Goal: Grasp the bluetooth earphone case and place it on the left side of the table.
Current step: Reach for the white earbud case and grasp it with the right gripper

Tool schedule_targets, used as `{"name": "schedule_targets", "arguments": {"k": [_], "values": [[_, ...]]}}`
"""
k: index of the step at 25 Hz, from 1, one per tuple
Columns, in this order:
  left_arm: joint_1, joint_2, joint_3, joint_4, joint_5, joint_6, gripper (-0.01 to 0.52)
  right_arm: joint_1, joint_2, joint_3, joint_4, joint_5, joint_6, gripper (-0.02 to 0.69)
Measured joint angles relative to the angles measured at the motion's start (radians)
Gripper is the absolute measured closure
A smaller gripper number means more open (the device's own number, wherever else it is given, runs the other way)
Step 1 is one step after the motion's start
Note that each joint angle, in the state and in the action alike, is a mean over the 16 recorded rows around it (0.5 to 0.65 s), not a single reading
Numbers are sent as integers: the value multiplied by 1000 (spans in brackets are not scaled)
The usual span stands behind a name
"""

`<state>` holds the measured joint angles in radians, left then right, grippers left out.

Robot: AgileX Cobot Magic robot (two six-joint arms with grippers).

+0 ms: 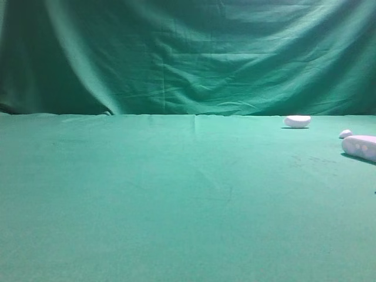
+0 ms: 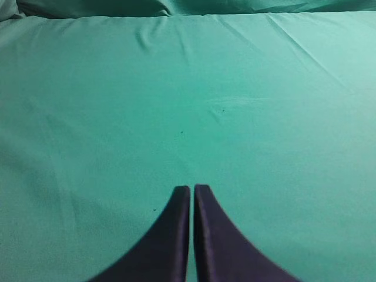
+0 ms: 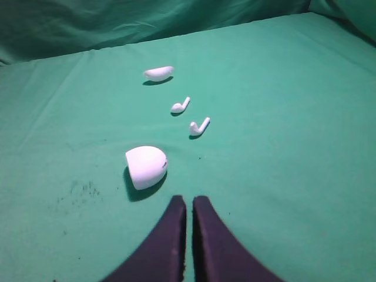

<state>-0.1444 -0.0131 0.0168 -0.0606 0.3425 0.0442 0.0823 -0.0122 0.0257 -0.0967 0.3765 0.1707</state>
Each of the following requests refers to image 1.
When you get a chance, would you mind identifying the white earphone case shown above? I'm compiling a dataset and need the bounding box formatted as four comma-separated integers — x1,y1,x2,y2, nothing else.
341,135,376,162

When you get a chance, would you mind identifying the white oval case lid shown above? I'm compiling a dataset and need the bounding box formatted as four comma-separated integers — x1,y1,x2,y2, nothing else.
284,115,311,129

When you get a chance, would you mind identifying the green backdrop curtain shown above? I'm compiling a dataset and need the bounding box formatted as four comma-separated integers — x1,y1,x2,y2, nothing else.
1,1,375,116

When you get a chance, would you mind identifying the green table cloth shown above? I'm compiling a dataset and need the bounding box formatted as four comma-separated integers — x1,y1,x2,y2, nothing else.
1,115,375,281

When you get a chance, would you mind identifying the small white earbud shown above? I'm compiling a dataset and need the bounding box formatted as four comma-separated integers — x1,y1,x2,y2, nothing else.
338,129,353,139

